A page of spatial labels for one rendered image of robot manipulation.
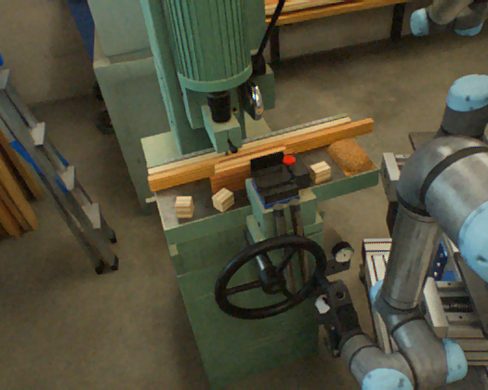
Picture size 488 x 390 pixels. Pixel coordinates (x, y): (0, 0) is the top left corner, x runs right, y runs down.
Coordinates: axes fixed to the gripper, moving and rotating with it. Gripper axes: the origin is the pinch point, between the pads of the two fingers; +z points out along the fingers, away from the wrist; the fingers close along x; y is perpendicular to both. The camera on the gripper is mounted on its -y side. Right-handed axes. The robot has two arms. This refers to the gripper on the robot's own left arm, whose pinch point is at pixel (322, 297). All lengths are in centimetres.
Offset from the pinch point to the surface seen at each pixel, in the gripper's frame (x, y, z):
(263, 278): -13.2, -7.8, 1.5
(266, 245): -12.3, -18.2, -4.8
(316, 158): 11.2, -29.0, 24.7
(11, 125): -81, -51, 78
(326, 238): 13.5, -1.4, 32.6
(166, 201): -32.2, -26.4, 22.1
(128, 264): -60, 24, 120
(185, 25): -20, -67, 2
